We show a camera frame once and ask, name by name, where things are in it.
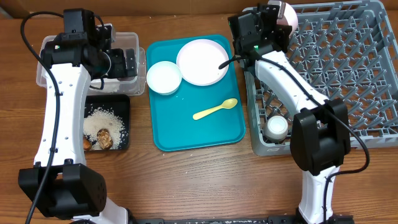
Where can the orange carrot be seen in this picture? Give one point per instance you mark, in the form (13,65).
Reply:
(86,144)

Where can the yellow plastic spoon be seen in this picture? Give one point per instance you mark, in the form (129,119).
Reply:
(227,104)

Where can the pink bowl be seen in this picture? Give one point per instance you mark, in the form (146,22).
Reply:
(287,15)

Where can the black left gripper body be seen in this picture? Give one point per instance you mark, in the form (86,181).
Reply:
(117,69)

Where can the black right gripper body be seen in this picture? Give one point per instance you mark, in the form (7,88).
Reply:
(278,34)

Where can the white rice pile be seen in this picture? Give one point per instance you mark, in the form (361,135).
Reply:
(100,118)

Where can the brown food scrap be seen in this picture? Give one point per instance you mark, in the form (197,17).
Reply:
(104,139)

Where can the pale green bowl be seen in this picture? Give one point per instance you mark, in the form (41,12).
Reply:
(164,77)

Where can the black tray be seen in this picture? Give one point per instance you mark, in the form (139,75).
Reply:
(119,104)

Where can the pink plate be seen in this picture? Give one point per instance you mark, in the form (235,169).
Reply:
(199,62)

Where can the grey dish rack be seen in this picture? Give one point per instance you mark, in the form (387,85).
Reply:
(348,50)

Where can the pale green cup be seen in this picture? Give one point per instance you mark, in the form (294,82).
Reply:
(276,129)

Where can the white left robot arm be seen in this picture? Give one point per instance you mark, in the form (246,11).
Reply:
(60,184)

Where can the teal serving tray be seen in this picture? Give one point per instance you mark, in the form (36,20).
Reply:
(174,128)

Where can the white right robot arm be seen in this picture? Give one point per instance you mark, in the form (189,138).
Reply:
(320,135)

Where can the clear plastic bin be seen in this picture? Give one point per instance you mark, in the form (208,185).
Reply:
(132,86)

